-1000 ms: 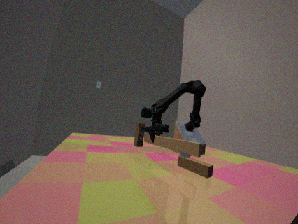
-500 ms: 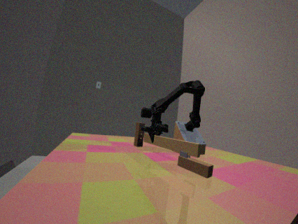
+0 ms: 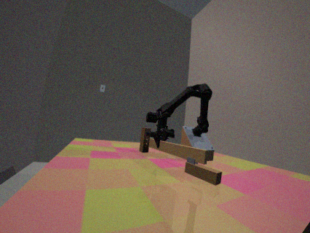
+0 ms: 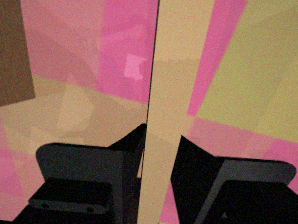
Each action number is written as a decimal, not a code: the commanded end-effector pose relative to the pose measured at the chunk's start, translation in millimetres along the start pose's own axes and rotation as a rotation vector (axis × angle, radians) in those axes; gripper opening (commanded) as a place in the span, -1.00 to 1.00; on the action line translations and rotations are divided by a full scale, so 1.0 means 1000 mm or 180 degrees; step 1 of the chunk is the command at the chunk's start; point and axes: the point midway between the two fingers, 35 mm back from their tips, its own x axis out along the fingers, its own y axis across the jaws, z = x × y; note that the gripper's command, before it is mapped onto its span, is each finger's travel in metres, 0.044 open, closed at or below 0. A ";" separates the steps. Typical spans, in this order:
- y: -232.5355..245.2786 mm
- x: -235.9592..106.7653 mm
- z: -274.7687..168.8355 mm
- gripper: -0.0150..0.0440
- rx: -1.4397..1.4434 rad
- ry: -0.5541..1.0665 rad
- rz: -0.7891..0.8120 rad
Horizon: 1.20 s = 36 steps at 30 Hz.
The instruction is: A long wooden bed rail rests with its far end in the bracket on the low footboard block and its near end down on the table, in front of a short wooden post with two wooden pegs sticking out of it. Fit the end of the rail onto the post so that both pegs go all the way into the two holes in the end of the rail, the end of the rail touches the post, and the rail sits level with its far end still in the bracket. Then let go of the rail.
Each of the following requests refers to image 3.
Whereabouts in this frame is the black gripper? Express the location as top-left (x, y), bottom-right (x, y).
top-left (146, 123), bottom-right (169, 149)

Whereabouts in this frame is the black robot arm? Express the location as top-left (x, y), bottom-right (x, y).
top-left (146, 83), bottom-right (212, 138)

